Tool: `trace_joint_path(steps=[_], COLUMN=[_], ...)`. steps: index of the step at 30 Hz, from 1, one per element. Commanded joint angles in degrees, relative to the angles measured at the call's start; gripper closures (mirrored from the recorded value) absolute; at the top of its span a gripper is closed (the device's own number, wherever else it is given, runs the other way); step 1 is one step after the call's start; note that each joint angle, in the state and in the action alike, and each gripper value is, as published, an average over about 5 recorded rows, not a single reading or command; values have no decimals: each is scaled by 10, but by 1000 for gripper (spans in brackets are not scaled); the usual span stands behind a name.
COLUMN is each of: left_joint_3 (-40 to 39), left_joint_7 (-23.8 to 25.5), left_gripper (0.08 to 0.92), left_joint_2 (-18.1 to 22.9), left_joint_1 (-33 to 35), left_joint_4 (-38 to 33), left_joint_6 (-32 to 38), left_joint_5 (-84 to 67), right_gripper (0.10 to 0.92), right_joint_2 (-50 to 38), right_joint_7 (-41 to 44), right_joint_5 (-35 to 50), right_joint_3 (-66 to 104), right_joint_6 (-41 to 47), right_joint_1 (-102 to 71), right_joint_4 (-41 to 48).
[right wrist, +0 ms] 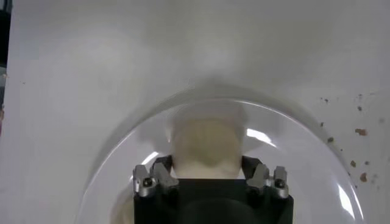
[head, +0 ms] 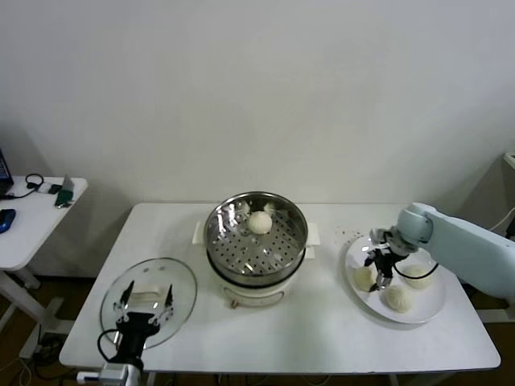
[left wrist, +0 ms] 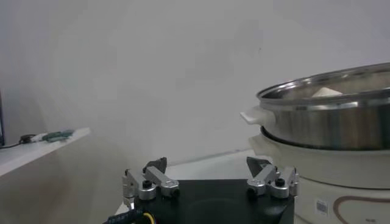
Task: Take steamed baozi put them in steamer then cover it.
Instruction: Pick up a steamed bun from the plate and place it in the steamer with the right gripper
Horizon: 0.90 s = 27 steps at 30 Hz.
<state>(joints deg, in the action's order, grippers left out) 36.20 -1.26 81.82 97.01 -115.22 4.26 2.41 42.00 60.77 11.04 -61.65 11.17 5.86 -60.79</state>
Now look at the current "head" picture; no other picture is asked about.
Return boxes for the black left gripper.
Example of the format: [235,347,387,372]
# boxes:
[112,281,174,363]

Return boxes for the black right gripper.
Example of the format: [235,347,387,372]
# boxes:
[363,248,400,294]

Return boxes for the white steamed baozi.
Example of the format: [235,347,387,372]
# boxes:
[246,211,273,236]
[352,265,377,293]
[381,285,414,314]
[402,264,435,290]

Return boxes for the round glass lid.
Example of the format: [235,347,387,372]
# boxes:
[100,257,198,349]

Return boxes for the blue computer mouse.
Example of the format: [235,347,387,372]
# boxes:
[0,208,17,235]

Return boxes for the perforated steel steamer basket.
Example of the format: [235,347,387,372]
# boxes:
[194,191,322,282]

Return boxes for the scattered dark crumbs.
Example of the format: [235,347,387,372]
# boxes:
[332,228,364,243]

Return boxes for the white round plate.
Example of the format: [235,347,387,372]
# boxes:
[344,232,447,325]

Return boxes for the white electric cooker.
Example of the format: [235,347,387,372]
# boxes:
[194,220,322,310]

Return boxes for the floor power strip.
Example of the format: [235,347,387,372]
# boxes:
[30,332,65,357]

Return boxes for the green grey small device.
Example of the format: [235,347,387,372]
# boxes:
[54,174,76,209]

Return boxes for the white side table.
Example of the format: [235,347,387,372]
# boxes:
[0,175,89,361]

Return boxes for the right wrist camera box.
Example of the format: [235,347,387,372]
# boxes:
[369,227,399,253]

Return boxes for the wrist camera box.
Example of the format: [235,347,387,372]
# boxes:
[76,363,141,386]
[369,227,399,253]

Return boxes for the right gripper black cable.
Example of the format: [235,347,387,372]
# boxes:
[393,263,439,281]

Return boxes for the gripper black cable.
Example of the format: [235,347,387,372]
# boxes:
[97,328,122,363]
[393,263,439,281]

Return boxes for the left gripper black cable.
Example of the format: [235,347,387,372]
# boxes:
[97,328,122,363]

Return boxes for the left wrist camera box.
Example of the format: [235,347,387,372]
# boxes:
[76,363,141,386]

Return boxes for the white wall cable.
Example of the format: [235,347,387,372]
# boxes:
[488,208,515,233]

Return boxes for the thin black looped cable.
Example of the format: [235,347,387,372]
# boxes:
[1,173,46,201]

